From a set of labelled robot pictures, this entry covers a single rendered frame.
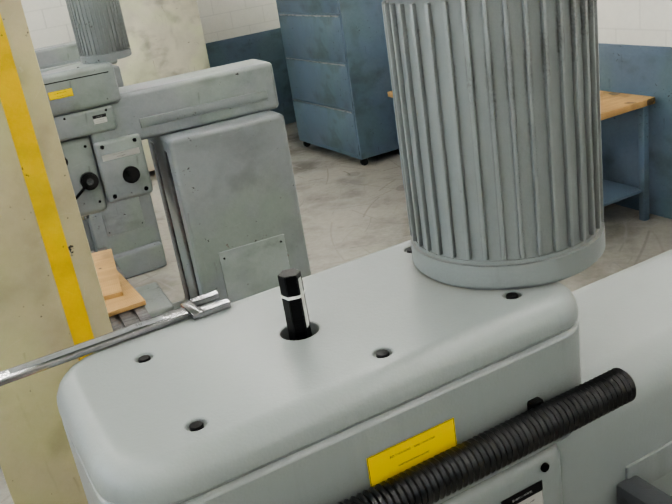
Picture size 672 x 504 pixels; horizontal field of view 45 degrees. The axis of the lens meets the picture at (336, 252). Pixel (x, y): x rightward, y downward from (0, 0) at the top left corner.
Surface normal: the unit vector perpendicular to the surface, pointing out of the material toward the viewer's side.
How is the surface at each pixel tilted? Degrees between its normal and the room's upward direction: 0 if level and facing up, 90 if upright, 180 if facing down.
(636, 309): 0
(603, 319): 0
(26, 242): 90
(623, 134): 90
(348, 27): 90
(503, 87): 90
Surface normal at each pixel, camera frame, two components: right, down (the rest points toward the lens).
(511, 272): -0.13, 0.38
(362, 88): 0.48, 0.25
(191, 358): -0.14, -0.92
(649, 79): -0.86, 0.30
